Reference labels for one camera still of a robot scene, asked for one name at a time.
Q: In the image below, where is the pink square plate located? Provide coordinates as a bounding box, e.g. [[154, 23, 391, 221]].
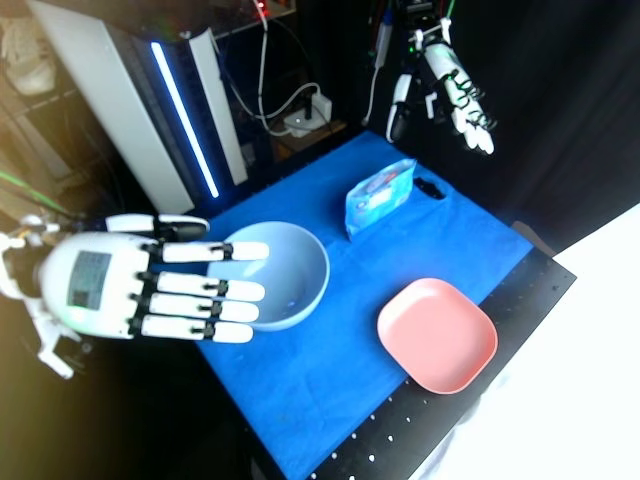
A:
[[376, 278, 499, 396]]

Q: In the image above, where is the white tower with light strip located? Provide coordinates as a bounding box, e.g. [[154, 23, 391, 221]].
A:
[[27, 0, 249, 214]]

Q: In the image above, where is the white hanging cable connector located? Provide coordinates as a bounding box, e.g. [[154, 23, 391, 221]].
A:
[[367, 19, 394, 126]]

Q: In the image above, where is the white plug adapter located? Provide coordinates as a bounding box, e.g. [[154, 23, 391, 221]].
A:
[[310, 94, 334, 122]]

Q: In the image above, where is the light blue bowl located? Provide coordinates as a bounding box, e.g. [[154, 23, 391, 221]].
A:
[[207, 221, 331, 333]]

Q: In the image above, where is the small black object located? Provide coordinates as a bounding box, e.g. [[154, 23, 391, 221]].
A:
[[412, 175, 446, 201]]

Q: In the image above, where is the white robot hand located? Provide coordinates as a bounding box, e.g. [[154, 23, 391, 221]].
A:
[[386, 43, 497, 156], [39, 213, 271, 345]]

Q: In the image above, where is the white bag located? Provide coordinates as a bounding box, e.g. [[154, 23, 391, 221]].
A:
[[0, 19, 56, 96]]

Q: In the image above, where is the white power strip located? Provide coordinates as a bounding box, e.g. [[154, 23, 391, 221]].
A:
[[283, 110, 324, 139]]

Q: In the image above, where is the blue wet wipes pack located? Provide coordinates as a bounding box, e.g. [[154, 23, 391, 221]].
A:
[[344, 158, 419, 243]]

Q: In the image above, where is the white cable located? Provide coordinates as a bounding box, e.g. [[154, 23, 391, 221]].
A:
[[257, 14, 321, 137]]

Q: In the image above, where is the blue cloth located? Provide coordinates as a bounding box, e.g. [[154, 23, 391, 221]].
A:
[[149, 130, 534, 480]]

